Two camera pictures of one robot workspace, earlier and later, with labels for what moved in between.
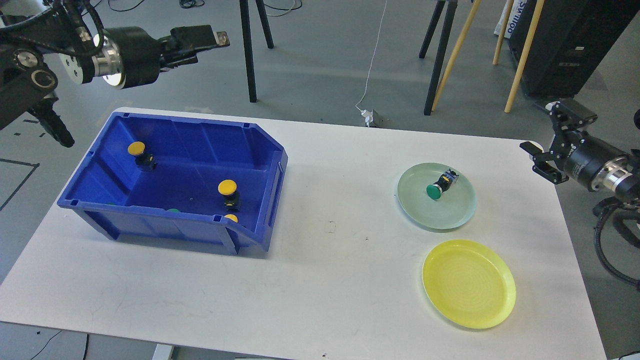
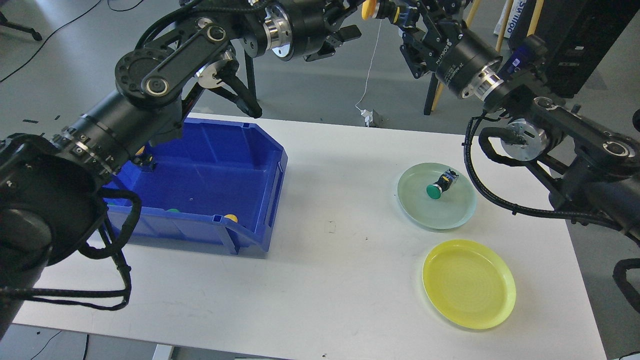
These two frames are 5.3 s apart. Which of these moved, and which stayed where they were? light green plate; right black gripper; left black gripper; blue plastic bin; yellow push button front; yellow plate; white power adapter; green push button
Moved: right black gripper; left black gripper
Stayed: yellow push button front; yellow plate; green push button; blue plastic bin; white power adapter; light green plate
